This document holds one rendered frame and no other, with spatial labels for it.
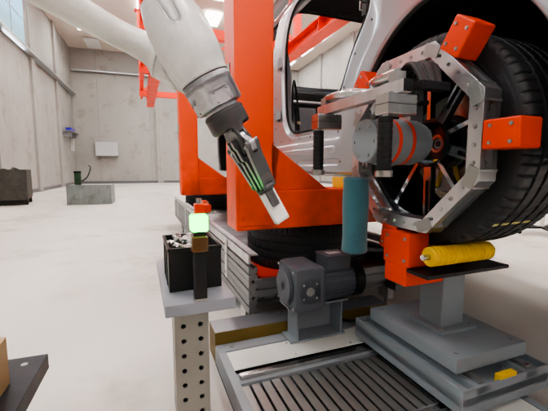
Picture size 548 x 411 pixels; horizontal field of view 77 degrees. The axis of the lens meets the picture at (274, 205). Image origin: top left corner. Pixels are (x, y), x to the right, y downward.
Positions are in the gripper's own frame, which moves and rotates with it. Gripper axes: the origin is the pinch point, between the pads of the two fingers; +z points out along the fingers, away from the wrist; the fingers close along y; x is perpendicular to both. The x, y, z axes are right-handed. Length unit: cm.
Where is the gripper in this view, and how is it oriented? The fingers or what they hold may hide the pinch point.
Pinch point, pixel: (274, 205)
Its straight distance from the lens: 66.5
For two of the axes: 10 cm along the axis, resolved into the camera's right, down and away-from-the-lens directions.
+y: 3.8, 0.4, -9.3
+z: 4.7, 8.6, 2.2
